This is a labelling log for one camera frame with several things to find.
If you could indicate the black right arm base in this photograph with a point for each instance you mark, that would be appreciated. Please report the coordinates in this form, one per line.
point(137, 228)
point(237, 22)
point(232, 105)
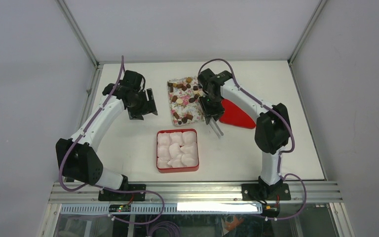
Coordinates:
point(260, 191)

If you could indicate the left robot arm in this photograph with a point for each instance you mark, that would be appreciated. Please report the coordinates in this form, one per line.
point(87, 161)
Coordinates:
point(77, 156)

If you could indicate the silver metal tweezers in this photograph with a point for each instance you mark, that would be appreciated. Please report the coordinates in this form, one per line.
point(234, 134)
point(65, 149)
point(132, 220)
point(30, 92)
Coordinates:
point(216, 128)

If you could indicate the red box lid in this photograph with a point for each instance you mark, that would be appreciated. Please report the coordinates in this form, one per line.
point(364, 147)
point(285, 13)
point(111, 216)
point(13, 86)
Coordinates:
point(234, 116)

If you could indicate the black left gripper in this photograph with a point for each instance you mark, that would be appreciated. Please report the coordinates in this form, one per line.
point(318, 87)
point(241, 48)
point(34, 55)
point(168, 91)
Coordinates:
point(148, 106)

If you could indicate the aluminium frame rail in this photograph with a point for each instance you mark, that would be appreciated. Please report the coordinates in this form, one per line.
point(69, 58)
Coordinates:
point(226, 192)

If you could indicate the red square chocolate box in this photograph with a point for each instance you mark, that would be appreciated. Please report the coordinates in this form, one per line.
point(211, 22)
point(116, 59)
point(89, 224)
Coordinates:
point(177, 151)

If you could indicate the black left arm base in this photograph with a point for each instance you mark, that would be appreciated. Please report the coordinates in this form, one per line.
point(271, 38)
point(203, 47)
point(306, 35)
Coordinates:
point(134, 192)

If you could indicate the white perforated cable duct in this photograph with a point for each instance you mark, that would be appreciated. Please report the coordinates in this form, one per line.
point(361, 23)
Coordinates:
point(172, 208)

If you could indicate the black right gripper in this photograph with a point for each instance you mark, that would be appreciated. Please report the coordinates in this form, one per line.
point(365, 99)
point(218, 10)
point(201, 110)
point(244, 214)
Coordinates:
point(216, 113)

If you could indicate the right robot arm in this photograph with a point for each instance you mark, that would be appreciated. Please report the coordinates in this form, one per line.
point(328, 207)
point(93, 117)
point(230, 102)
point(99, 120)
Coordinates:
point(272, 131)

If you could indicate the floral rectangular tray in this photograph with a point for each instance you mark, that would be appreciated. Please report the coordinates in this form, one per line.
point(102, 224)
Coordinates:
point(189, 90)

